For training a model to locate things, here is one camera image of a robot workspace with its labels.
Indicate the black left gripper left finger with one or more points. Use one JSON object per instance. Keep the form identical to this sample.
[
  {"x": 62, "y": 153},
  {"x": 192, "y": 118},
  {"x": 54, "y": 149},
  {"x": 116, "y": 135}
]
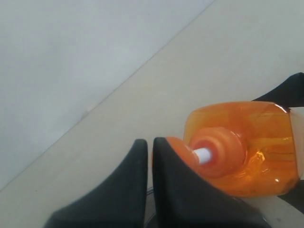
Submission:
[{"x": 118, "y": 202}]

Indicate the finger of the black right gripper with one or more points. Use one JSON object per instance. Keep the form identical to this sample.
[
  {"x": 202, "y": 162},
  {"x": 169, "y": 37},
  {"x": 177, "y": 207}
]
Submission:
[
  {"x": 290, "y": 93},
  {"x": 291, "y": 204}
]

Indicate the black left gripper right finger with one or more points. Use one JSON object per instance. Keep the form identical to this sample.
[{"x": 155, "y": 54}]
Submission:
[{"x": 184, "y": 200}]

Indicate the orange dish soap pump bottle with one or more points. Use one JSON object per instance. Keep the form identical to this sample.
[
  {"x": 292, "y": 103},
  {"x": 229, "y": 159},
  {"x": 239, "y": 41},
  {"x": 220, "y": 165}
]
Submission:
[{"x": 244, "y": 149}]

